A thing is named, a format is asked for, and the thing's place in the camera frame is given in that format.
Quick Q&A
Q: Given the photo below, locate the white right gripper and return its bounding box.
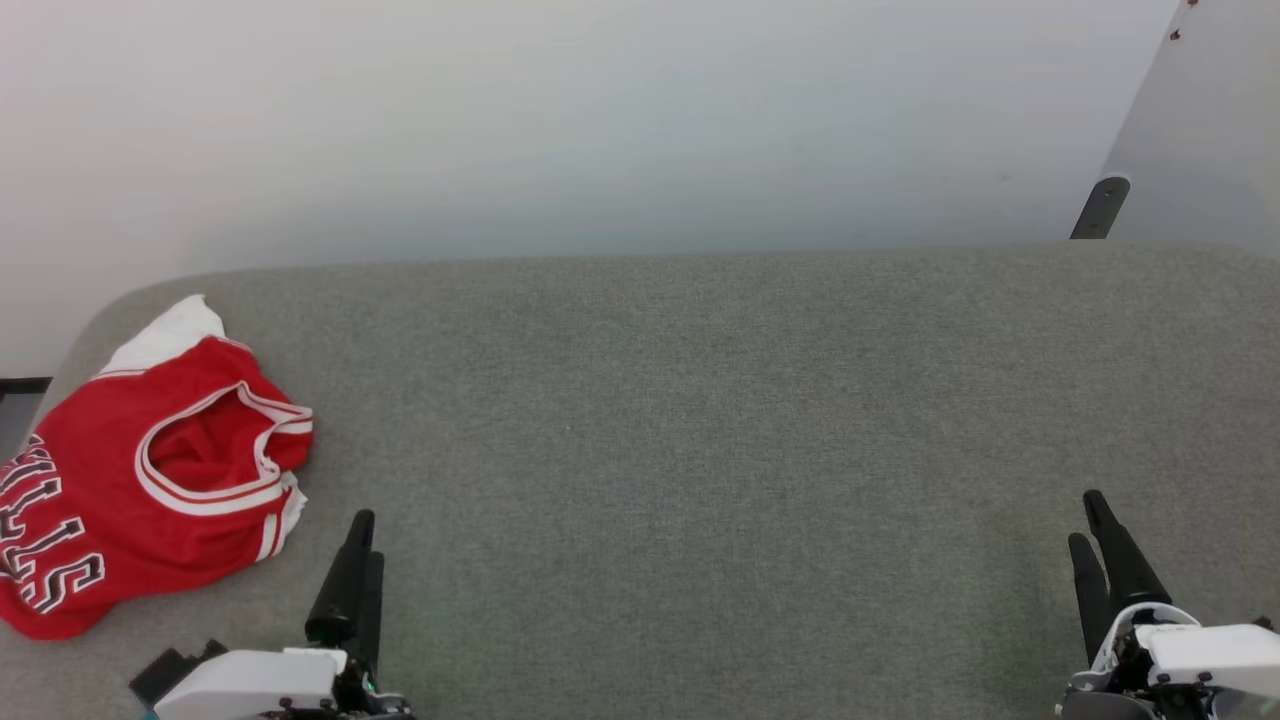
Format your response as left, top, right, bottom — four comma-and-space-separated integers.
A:
1056, 489, 1280, 720

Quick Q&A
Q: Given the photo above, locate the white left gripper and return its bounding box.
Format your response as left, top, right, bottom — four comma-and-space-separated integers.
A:
153, 509, 414, 720

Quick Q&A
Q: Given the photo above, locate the red Bulls basketball jersey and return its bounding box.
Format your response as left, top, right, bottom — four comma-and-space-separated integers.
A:
0, 294, 315, 641

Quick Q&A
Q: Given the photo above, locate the white board panel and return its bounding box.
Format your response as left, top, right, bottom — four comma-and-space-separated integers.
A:
1098, 0, 1280, 253

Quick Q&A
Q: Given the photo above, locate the black rounded bracket leg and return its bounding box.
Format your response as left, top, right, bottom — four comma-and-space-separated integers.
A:
1069, 175, 1132, 241

